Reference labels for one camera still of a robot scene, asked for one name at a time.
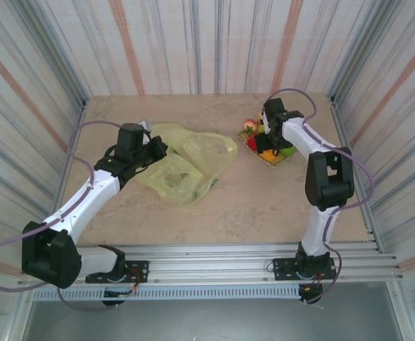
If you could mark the green round fruit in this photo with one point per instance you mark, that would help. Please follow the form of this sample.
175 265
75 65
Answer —
289 152

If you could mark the yellow translucent plastic bag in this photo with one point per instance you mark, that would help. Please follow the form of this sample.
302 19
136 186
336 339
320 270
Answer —
193 149

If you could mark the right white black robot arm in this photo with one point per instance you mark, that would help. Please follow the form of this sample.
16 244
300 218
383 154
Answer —
317 231

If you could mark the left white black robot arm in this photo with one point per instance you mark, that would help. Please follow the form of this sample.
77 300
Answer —
86 199

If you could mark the bamboo mat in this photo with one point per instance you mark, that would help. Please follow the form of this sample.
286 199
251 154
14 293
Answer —
243 138

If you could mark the red yellow peach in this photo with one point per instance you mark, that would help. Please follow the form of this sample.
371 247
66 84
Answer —
249 124

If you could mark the aluminium left side frame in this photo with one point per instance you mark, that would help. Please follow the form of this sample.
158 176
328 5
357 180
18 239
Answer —
81 113

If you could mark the aluminium frame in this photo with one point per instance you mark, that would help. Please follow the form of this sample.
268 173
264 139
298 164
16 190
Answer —
371 231
81 113

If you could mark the aluminium front rail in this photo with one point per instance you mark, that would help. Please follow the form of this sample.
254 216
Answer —
211 263

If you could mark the aluminium right side frame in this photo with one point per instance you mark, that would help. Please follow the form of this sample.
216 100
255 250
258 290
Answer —
371 231

